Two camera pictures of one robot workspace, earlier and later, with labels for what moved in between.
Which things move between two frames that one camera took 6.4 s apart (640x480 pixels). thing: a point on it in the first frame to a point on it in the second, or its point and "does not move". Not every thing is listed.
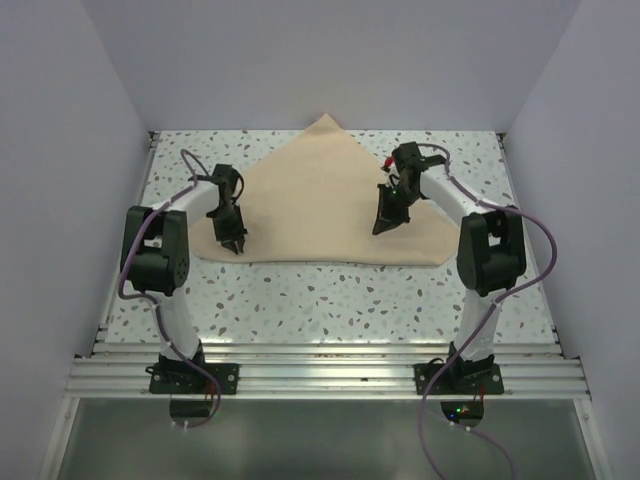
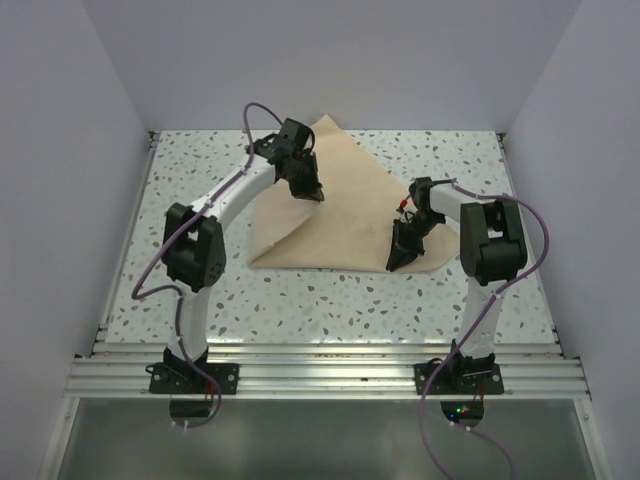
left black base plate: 184,378 does not move
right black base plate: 460,379 does not move
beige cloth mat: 313,199 does not move
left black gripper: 228,238 to 312,189
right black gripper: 387,217 to 403,251
